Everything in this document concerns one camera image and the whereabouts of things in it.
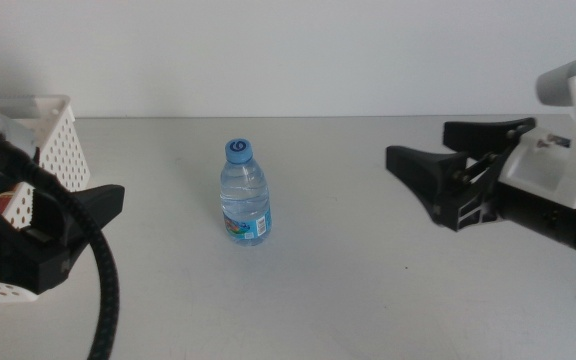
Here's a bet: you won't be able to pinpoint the clear water bottle blue cap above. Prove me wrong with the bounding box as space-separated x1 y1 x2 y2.
219 137 273 247

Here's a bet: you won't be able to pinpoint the white perforated plastic basket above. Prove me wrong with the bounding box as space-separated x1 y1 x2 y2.
0 94 92 305

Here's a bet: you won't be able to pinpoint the black braided left camera cable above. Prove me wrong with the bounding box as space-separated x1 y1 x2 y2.
0 127 121 360

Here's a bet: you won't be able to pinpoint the yellow tea bottle red label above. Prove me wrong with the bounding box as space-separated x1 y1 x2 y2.
0 183 20 215

